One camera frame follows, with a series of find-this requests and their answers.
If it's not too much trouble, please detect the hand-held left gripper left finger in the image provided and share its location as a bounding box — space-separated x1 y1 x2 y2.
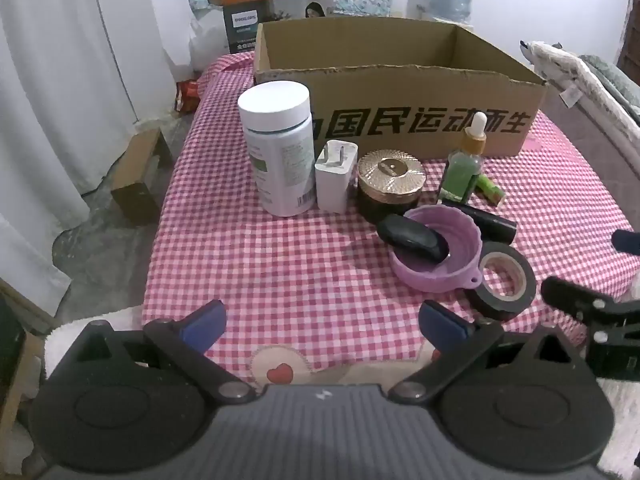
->
65 300 258 406

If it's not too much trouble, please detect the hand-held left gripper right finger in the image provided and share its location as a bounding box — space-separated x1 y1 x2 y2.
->
388 300 588 406

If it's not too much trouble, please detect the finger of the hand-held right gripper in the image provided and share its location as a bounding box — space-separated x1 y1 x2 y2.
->
612 230 640 257
541 275 640 323

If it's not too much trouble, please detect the black tape roll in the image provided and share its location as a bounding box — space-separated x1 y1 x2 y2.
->
466 241 537 322

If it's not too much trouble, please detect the purple collapsible bowl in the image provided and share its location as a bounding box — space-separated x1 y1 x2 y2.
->
390 204 485 293

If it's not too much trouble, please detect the black oval case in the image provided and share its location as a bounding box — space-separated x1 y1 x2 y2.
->
376 214 450 264

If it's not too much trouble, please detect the black tube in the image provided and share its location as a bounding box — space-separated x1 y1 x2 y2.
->
455 201 518 245

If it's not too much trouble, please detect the green lip balm tube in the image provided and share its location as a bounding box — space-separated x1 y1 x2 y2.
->
475 172 504 206

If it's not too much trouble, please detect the green dropper bottle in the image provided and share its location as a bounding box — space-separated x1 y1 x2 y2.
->
438 111 488 206

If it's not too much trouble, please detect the gold lid cream jar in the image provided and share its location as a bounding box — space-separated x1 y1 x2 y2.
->
356 149 427 225

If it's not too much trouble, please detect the white charger plug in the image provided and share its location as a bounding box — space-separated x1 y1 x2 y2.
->
314 140 360 212

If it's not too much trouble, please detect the white supplement bottle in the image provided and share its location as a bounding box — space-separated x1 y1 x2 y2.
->
237 81 317 218

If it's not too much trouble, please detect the large cardboard box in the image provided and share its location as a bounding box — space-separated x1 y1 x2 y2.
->
252 16 549 161

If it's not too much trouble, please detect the beige heart print cloth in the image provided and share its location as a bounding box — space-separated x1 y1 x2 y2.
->
250 340 436 388

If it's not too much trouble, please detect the grey bed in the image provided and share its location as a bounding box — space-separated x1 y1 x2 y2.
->
537 77 640 183

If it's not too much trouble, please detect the white fluffy towel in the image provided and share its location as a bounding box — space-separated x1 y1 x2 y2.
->
44 305 146 377

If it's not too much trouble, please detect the grey green cushion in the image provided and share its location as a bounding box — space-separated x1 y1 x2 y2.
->
580 54 640 111

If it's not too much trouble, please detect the small cardboard box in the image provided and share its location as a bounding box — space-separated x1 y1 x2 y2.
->
110 127 175 226

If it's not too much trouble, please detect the white fleece blanket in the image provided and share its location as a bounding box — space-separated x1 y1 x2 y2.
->
520 40 640 146

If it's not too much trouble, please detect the red snack packet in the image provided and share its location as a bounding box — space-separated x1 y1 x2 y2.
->
174 80 201 113

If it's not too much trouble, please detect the white plastic bag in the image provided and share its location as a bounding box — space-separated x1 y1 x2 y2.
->
187 12 228 73

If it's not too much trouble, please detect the white curtain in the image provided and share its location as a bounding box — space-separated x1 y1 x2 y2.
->
0 0 176 306

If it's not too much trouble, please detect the dark printed appliance box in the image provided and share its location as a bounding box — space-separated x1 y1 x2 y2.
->
222 0 335 55

